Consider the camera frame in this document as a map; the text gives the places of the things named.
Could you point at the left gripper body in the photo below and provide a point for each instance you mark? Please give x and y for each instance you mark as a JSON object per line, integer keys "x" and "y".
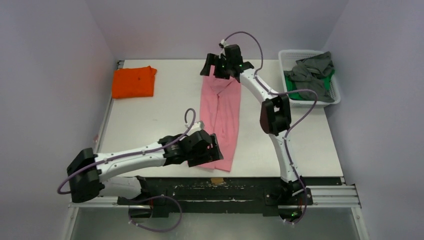
{"x": 205, "y": 155}

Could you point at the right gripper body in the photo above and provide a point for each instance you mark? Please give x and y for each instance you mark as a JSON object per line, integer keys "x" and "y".
{"x": 220, "y": 66}

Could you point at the pink t shirt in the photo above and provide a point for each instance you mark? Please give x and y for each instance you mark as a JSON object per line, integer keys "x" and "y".
{"x": 220, "y": 112}

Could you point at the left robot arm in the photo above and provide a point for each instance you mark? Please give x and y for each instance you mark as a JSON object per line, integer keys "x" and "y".
{"x": 92, "y": 175}

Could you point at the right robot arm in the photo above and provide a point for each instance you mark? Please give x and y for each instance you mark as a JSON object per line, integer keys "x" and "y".
{"x": 275, "y": 114}

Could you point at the brown tape piece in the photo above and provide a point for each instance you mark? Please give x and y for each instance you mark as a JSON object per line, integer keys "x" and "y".
{"x": 216, "y": 181}

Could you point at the white plastic basket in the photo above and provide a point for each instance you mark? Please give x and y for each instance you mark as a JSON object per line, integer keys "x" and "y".
{"x": 287, "y": 60}

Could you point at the green t shirt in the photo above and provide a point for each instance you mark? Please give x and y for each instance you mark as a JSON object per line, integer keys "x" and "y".
{"x": 322, "y": 88}

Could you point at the grey t shirt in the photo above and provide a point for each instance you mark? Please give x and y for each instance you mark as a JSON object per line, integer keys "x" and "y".
{"x": 306, "y": 70}

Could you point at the folded orange t shirt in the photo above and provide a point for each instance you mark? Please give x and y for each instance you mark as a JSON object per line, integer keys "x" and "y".
{"x": 133, "y": 82}

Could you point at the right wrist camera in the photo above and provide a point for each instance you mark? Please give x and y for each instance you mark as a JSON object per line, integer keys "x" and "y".
{"x": 223, "y": 44}

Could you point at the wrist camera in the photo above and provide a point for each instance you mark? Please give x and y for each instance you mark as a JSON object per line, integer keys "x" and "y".
{"x": 196, "y": 126}
{"x": 223, "y": 44}

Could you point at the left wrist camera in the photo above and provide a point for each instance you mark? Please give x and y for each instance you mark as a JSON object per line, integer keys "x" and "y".
{"x": 196, "y": 126}

